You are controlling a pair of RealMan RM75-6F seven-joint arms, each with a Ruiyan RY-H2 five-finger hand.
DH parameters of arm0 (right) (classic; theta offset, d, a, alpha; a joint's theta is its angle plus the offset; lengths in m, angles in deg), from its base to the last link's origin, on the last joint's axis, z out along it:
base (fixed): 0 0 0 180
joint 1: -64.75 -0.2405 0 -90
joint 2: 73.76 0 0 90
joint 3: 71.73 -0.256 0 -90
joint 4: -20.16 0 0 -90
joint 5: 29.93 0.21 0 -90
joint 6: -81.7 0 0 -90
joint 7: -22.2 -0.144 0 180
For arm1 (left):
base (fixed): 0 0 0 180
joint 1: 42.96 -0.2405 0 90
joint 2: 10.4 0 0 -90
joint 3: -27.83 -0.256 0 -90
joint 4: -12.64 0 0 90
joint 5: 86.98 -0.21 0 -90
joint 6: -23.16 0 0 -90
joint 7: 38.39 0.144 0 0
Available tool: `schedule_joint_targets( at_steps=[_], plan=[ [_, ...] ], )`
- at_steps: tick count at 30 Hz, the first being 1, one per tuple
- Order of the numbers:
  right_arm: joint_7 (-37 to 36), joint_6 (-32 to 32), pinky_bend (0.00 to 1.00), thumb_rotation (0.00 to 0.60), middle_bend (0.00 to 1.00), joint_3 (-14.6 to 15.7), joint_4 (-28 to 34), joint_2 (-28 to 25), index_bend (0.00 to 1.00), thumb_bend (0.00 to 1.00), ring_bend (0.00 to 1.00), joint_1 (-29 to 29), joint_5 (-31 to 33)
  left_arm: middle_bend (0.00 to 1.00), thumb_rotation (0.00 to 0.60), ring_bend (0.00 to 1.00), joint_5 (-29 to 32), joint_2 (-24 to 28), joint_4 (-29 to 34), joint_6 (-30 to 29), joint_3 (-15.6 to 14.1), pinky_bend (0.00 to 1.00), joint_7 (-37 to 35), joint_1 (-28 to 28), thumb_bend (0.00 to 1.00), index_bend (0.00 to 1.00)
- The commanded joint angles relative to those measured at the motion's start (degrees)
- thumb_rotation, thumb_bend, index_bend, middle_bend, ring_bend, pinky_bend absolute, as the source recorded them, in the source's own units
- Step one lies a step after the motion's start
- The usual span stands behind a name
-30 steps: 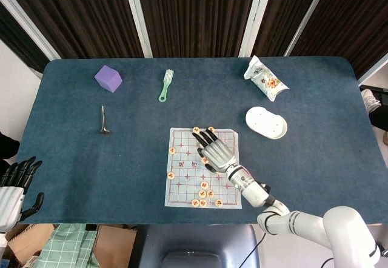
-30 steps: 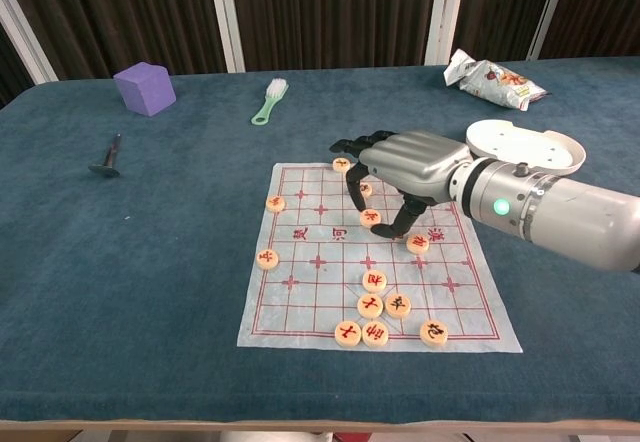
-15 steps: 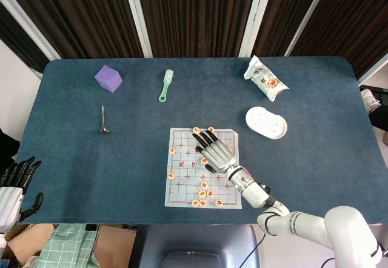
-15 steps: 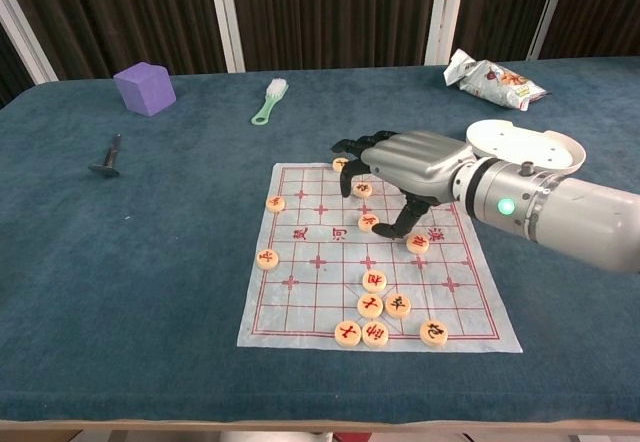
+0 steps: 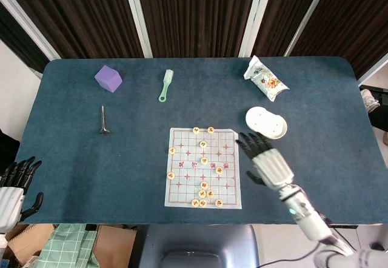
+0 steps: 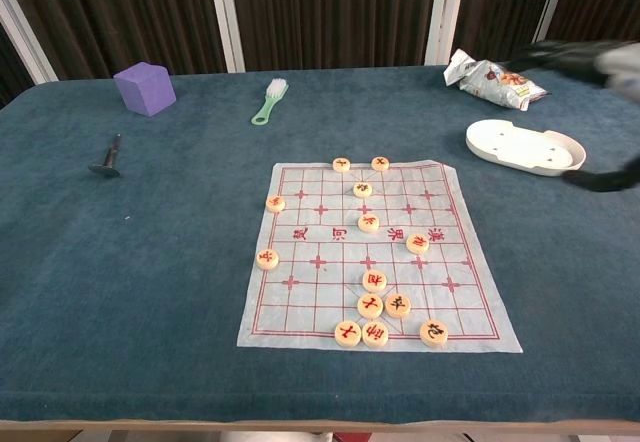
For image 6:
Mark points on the white oval tray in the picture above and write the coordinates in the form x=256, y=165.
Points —
x=520, y=147

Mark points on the printed snack bag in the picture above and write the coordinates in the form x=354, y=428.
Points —
x=490, y=84

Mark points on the wooden chess piece black character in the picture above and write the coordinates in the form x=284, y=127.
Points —
x=380, y=163
x=362, y=189
x=433, y=333
x=341, y=164
x=398, y=305

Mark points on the blue table cloth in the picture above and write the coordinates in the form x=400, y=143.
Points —
x=150, y=262

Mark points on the metal engine valve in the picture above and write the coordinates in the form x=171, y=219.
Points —
x=107, y=162

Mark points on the wooden chess piece red character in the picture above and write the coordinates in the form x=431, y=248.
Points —
x=374, y=280
x=417, y=243
x=267, y=259
x=275, y=203
x=347, y=333
x=370, y=305
x=368, y=222
x=375, y=334

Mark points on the purple foam cube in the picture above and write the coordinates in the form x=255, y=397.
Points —
x=145, y=89

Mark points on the paper chess board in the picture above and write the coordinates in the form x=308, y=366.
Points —
x=310, y=302

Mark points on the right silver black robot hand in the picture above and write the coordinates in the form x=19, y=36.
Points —
x=620, y=64

